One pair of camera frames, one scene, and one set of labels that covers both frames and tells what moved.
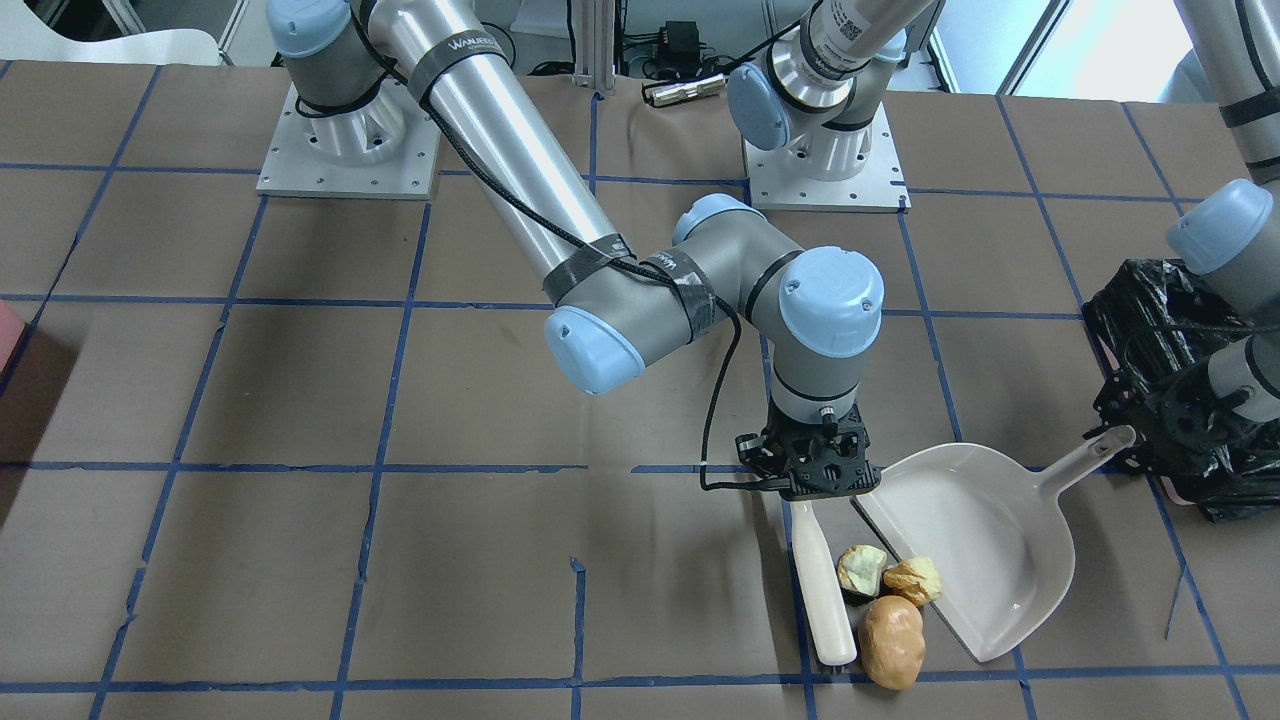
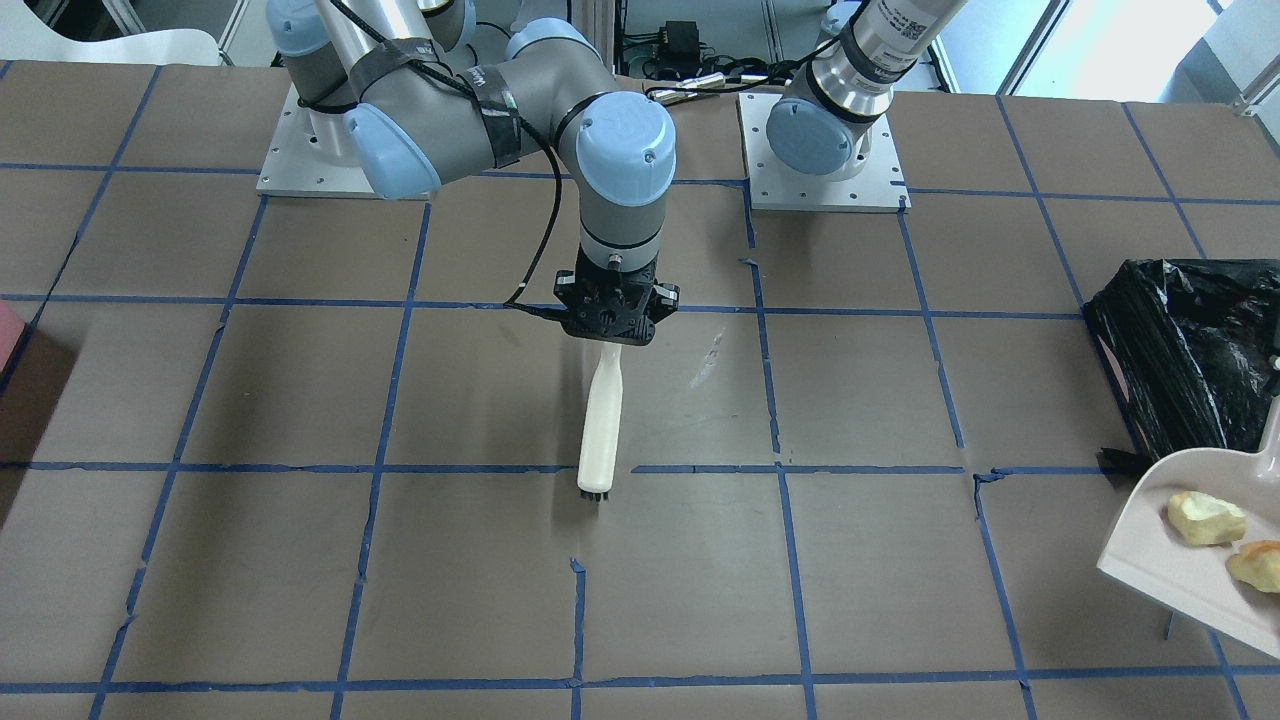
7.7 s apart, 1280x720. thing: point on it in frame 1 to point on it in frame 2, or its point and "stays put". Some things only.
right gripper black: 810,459 to 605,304
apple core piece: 859,573 to 1200,519
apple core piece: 916,578 to 1257,562
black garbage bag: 1159,319 stays put
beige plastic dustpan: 998,536 to 1141,550
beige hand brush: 834,639 to 598,462
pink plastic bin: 11,329 stays put
